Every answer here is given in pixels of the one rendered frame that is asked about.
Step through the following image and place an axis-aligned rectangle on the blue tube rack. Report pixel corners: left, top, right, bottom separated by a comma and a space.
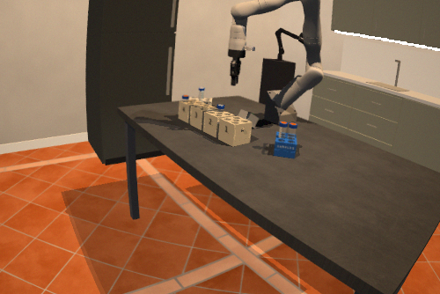
274, 131, 297, 158

